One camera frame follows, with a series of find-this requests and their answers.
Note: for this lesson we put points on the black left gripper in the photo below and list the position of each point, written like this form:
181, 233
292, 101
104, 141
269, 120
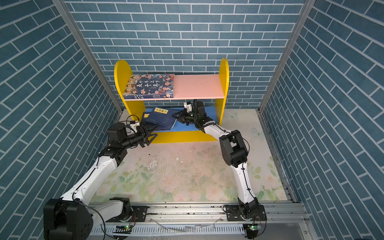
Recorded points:
142, 136

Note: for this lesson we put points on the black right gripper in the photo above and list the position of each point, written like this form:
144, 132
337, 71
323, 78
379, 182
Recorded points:
183, 117

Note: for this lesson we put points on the colourful illustrated history book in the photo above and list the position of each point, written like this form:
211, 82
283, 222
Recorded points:
149, 86

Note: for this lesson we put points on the navy book yellow label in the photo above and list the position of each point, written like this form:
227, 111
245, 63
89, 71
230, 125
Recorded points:
164, 121

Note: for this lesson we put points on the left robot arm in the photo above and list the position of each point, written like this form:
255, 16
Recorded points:
90, 180

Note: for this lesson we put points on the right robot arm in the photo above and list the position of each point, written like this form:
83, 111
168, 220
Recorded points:
234, 152

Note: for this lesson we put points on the yellow pink blue bookshelf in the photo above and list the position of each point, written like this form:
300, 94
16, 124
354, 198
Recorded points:
187, 87

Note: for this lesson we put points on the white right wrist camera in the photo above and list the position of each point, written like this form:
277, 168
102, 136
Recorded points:
188, 106

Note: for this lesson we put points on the aluminium frame rail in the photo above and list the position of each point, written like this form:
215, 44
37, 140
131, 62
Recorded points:
287, 221

